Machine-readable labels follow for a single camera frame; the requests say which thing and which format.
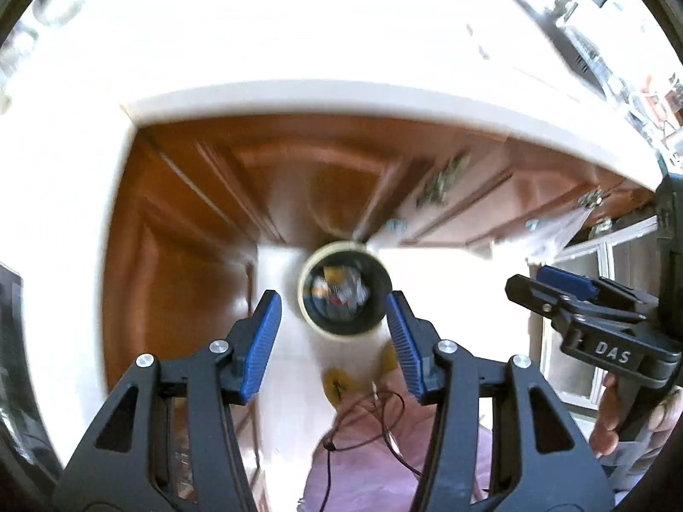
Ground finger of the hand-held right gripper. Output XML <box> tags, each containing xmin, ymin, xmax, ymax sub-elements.
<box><xmin>505</xmin><ymin>273</ymin><xmax>642</xmax><ymax>324</ymax></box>
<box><xmin>535</xmin><ymin>265</ymin><xmax>661</xmax><ymax>311</ymax></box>

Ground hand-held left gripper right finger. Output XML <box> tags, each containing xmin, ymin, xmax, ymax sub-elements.
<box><xmin>384</xmin><ymin>291</ymin><xmax>618</xmax><ymax>512</ymax></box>

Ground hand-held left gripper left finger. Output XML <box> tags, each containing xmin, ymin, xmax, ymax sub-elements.
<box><xmin>52</xmin><ymin>289</ymin><xmax>283</xmax><ymax>512</ymax></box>

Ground beige round waste bin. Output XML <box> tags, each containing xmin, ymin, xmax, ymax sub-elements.
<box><xmin>297</xmin><ymin>241</ymin><xmax>394</xmax><ymax>338</ymax></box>

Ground person's right hand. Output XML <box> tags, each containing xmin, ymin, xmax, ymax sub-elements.
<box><xmin>588</xmin><ymin>372</ymin><xmax>683</xmax><ymax>460</ymax></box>

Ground white framed glass door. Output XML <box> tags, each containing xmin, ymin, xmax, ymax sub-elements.
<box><xmin>527</xmin><ymin>218</ymin><xmax>663</xmax><ymax>413</ymax></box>

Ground wooden cabinet door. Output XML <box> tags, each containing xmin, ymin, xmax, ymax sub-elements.
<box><xmin>101</xmin><ymin>131</ymin><xmax>262</xmax><ymax>385</ymax></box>
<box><xmin>141</xmin><ymin>122</ymin><xmax>444</xmax><ymax>249</ymax></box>
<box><xmin>374</xmin><ymin>139</ymin><xmax>657</xmax><ymax>251</ymax></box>

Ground person's pink trousers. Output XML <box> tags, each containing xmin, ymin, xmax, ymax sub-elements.
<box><xmin>299</xmin><ymin>368</ymin><xmax>497</xmax><ymax>512</ymax></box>

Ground pink appliance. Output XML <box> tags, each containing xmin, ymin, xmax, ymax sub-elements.
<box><xmin>637</xmin><ymin>72</ymin><xmax>683</xmax><ymax>121</ymax></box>

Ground black stove top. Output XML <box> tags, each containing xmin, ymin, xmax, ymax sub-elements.
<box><xmin>0</xmin><ymin>262</ymin><xmax>59</xmax><ymax>470</ymax></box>

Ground steel faucet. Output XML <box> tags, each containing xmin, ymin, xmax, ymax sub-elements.
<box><xmin>552</xmin><ymin>0</ymin><xmax>585</xmax><ymax>25</ymax></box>

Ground black cable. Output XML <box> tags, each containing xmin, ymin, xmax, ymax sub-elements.
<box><xmin>320</xmin><ymin>389</ymin><xmax>428</xmax><ymax>512</ymax></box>

